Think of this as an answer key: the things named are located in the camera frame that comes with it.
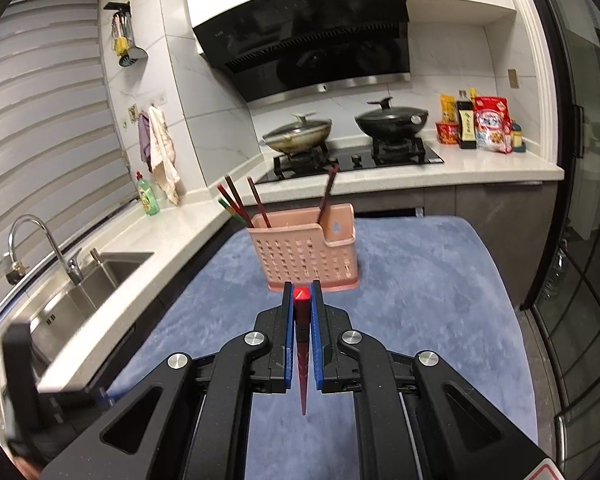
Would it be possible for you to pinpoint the black range hood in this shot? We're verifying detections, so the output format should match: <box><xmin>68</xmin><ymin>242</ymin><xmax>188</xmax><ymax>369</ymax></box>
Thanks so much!
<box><xmin>192</xmin><ymin>0</ymin><xmax>412</xmax><ymax>104</ymax></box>

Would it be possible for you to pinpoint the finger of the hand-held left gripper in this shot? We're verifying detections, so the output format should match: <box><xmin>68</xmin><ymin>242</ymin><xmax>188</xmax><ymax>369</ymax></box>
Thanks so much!
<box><xmin>80</xmin><ymin>387</ymin><xmax>117</xmax><ymax>409</ymax></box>

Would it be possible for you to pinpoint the steel ladle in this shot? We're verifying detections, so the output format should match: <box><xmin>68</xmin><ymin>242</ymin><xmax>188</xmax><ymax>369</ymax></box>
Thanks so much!
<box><xmin>124</xmin><ymin>14</ymin><xmax>149</xmax><ymax>61</ymax></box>

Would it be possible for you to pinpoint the white hanging towel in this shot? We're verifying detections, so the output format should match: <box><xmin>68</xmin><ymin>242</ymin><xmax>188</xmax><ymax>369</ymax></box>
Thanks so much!
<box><xmin>147</xmin><ymin>105</ymin><xmax>182</xmax><ymax>205</ymax></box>

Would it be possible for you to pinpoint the steel sink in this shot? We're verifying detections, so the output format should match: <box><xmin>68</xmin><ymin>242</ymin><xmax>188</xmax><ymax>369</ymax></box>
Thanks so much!
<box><xmin>10</xmin><ymin>252</ymin><xmax>154</xmax><ymax>377</ymax></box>

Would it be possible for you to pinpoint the chrome faucet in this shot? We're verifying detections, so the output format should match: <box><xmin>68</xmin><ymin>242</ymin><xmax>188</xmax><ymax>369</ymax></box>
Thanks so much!
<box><xmin>6</xmin><ymin>214</ymin><xmax>86</xmax><ymax>287</ymax></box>

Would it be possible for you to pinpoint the steel wok with lid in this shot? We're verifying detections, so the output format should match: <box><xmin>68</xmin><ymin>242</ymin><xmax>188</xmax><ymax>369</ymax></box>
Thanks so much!
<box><xmin>261</xmin><ymin>112</ymin><xmax>334</xmax><ymax>155</ymax></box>

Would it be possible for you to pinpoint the green dish soap bottle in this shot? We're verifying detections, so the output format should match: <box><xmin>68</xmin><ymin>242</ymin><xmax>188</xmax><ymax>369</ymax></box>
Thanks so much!
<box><xmin>135</xmin><ymin>171</ymin><xmax>160</xmax><ymax>218</ymax></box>

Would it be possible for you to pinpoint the blue fluffy mat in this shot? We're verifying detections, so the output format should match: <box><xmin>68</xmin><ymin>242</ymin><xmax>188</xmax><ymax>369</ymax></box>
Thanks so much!
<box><xmin>107</xmin><ymin>214</ymin><xmax>537</xmax><ymax>480</ymax></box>

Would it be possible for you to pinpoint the dark red chopstick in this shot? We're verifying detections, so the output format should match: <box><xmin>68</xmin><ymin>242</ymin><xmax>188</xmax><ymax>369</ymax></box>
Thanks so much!
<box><xmin>318</xmin><ymin>162</ymin><xmax>341</xmax><ymax>224</ymax></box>
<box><xmin>246</xmin><ymin>177</ymin><xmax>272</xmax><ymax>229</ymax></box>
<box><xmin>224</xmin><ymin>175</ymin><xmax>254</xmax><ymax>224</ymax></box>

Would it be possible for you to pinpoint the black wok with lid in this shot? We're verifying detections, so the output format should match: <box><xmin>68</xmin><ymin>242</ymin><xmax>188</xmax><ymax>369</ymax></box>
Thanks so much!
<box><xmin>354</xmin><ymin>96</ymin><xmax>430</xmax><ymax>140</ymax></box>

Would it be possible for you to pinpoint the glass sliding door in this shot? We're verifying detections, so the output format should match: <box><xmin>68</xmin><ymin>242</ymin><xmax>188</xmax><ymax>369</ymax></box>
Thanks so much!
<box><xmin>520</xmin><ymin>0</ymin><xmax>600</xmax><ymax>461</ymax></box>

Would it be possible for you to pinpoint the pink utensil basket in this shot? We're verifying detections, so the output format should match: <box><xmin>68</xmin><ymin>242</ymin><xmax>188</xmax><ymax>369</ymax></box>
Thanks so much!
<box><xmin>246</xmin><ymin>203</ymin><xmax>360</xmax><ymax>295</ymax></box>

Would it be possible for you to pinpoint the purple hanging cloth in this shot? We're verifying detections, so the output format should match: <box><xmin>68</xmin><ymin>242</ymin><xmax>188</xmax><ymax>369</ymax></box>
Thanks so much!
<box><xmin>137</xmin><ymin>114</ymin><xmax>154</xmax><ymax>174</ymax></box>

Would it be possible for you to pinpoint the grey window blind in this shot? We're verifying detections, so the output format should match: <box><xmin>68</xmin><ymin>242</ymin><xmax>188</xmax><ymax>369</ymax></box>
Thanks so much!
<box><xmin>0</xmin><ymin>0</ymin><xmax>132</xmax><ymax>322</ymax></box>

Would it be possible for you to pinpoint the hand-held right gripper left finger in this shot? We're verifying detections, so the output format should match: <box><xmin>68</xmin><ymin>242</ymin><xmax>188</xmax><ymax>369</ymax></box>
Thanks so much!
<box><xmin>40</xmin><ymin>282</ymin><xmax>296</xmax><ymax>480</ymax></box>

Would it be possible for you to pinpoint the dark soy sauce bottle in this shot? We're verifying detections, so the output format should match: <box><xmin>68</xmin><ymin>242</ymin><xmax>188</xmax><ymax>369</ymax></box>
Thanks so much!
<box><xmin>455</xmin><ymin>90</ymin><xmax>479</xmax><ymax>150</ymax></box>

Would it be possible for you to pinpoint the red cereal bag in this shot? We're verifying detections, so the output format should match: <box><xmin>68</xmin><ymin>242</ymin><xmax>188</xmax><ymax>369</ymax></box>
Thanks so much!
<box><xmin>474</xmin><ymin>96</ymin><xmax>514</xmax><ymax>154</ymax></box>

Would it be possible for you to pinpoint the black gas stove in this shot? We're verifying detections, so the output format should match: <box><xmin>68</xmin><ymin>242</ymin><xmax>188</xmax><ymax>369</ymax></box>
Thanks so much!
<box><xmin>255</xmin><ymin>137</ymin><xmax>445</xmax><ymax>185</ymax></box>

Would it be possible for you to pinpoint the red instant noodle cup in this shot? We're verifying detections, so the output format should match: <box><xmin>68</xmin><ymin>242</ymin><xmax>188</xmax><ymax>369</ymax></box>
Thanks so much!
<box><xmin>435</xmin><ymin>120</ymin><xmax>462</xmax><ymax>146</ymax></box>

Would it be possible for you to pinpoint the grey base cabinet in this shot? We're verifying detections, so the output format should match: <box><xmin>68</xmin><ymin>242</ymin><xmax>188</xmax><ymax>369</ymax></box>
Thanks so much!
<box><xmin>350</xmin><ymin>177</ymin><xmax>564</xmax><ymax>222</ymax></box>

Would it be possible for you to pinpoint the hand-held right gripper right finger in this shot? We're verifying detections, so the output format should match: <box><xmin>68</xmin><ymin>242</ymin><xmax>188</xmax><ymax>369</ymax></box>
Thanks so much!
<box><xmin>308</xmin><ymin>281</ymin><xmax>562</xmax><ymax>480</ymax></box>

